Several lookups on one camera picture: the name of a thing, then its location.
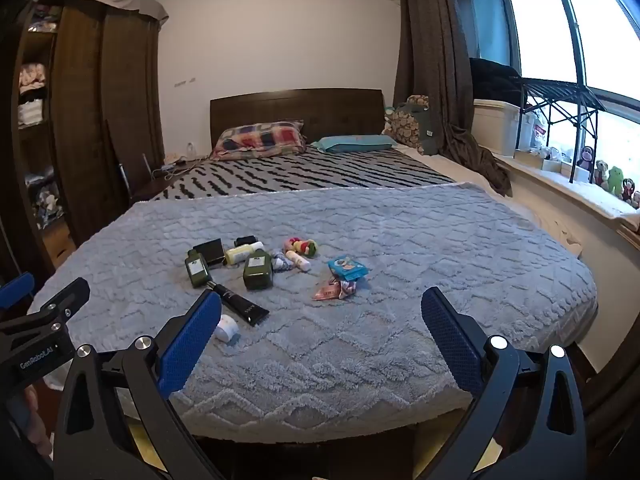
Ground black box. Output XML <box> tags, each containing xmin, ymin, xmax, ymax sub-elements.
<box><xmin>192</xmin><ymin>238</ymin><xmax>227</xmax><ymax>267</ymax></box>

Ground cream yellow bottle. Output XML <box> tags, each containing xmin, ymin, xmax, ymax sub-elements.
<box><xmin>223</xmin><ymin>241</ymin><xmax>265</xmax><ymax>266</ymax></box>

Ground large window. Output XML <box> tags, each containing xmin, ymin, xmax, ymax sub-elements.
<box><xmin>465</xmin><ymin>0</ymin><xmax>640</xmax><ymax>201</ymax></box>

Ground white pink tube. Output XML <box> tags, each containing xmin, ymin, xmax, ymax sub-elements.
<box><xmin>284</xmin><ymin>250</ymin><xmax>311</xmax><ymax>274</ymax></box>

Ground dark wooden headboard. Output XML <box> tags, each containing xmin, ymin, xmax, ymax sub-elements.
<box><xmin>210</xmin><ymin>89</ymin><xmax>386</xmax><ymax>158</ymax></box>

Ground white container with red label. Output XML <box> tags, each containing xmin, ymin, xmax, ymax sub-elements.
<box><xmin>531</xmin><ymin>111</ymin><xmax>552</xmax><ymax>152</ymax></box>

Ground small green bottle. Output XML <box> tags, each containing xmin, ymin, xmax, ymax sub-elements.
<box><xmin>184</xmin><ymin>249</ymin><xmax>211</xmax><ymax>289</ymax></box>

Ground black striped bedsheet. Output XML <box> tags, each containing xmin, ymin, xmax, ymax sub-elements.
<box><xmin>155</xmin><ymin>152</ymin><xmax>458</xmax><ymax>202</ymax></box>

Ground white storage box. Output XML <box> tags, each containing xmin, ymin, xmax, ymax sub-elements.
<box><xmin>472</xmin><ymin>99</ymin><xmax>521</xmax><ymax>157</ymax></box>

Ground black tube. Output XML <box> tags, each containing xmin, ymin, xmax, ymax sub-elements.
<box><xmin>206</xmin><ymin>282</ymin><xmax>271</xmax><ymax>329</ymax></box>

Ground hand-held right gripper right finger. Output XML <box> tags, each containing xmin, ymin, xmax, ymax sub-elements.
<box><xmin>421</xmin><ymin>287</ymin><xmax>588</xmax><ymax>480</ymax></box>

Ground brown curtain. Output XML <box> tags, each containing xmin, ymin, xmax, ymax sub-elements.
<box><xmin>390</xmin><ymin>0</ymin><xmax>513</xmax><ymax>197</ymax></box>

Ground blue packet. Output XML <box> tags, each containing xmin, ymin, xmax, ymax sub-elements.
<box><xmin>327</xmin><ymin>256</ymin><xmax>370</xmax><ymax>281</ymax></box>

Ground small white jar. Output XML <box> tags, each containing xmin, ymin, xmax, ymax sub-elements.
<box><xmin>215</xmin><ymin>314</ymin><xmax>240</xmax><ymax>345</ymax></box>

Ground black folding rack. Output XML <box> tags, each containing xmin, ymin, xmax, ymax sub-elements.
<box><xmin>515</xmin><ymin>76</ymin><xmax>608</xmax><ymax>182</ymax></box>

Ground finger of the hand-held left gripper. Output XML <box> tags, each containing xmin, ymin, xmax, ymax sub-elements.
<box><xmin>0</xmin><ymin>277</ymin><xmax>92</xmax><ymax>336</ymax></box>
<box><xmin>0</xmin><ymin>272</ymin><xmax>36</xmax><ymax>312</ymax></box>

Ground grey textured blanket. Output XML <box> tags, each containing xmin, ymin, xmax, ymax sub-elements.
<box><xmin>27</xmin><ymin>182</ymin><xmax>598</xmax><ymax>446</ymax></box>

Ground brown patterned cushion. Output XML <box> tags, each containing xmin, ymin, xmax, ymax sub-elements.
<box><xmin>386</xmin><ymin>95</ymin><xmax>431</xmax><ymax>153</ymax></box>

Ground brown wooden wardrobe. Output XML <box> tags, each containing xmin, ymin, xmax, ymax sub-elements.
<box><xmin>10</xmin><ymin>0</ymin><xmax>168</xmax><ymax>273</ymax></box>

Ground folded white clothes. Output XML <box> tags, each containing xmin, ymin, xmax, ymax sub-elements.
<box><xmin>17</xmin><ymin>100</ymin><xmax>45</xmax><ymax>127</ymax></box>

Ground teal pillow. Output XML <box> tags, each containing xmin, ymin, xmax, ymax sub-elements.
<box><xmin>311</xmin><ymin>134</ymin><xmax>399</xmax><ymax>155</ymax></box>

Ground pink packet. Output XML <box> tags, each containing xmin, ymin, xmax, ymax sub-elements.
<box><xmin>312</xmin><ymin>280</ymin><xmax>359</xmax><ymax>302</ymax></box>

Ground black cloth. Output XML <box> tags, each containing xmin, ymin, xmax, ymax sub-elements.
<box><xmin>469</xmin><ymin>57</ymin><xmax>523</xmax><ymax>106</ymax></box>

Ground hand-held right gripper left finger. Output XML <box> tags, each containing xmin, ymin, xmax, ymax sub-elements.
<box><xmin>52</xmin><ymin>290</ymin><xmax>223</xmax><ymax>480</ymax></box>

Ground colourful small toy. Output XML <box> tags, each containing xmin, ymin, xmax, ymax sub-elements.
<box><xmin>283</xmin><ymin>237</ymin><xmax>320</xmax><ymax>259</ymax></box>

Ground folded pink clothes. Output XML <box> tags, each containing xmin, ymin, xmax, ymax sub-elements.
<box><xmin>19</xmin><ymin>62</ymin><xmax>49</xmax><ymax>89</ymax></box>

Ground green frog plush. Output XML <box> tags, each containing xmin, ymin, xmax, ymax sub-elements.
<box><xmin>606</xmin><ymin>166</ymin><xmax>627</xmax><ymax>200</ymax></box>

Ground plaid pillow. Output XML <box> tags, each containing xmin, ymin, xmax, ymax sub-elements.
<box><xmin>210</xmin><ymin>121</ymin><xmax>307</xmax><ymax>162</ymax></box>

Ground large green bottle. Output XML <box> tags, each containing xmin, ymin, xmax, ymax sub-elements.
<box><xmin>243</xmin><ymin>251</ymin><xmax>275</xmax><ymax>291</ymax></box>

